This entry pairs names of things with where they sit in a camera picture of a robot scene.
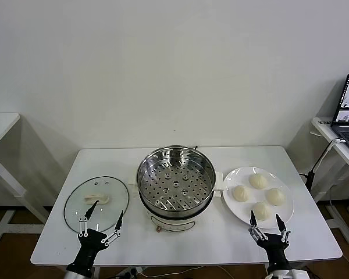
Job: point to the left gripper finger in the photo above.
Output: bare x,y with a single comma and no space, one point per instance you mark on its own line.
91,210
119,222

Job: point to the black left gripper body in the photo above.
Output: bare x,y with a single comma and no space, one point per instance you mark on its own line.
88,247

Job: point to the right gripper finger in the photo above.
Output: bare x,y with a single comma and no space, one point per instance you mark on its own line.
253,221
280,225

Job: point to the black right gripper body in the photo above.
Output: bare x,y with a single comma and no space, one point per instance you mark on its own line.
274,250

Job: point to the white steamed baozi bun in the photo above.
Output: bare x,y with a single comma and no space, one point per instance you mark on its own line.
275,196
242,193
258,180
263,210

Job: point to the round glass pot lid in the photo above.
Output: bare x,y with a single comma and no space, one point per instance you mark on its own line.
110,186

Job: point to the stainless steel steamer basket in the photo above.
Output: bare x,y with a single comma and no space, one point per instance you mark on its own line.
174,186

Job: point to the white round plate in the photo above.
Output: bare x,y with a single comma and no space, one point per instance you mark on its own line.
235,209

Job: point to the white power strip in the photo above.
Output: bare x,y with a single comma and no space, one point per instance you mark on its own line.
128,273

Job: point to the white side table with laptop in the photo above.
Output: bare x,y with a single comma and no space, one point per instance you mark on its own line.
325,130

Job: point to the empty white side table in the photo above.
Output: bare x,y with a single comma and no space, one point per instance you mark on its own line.
3,122

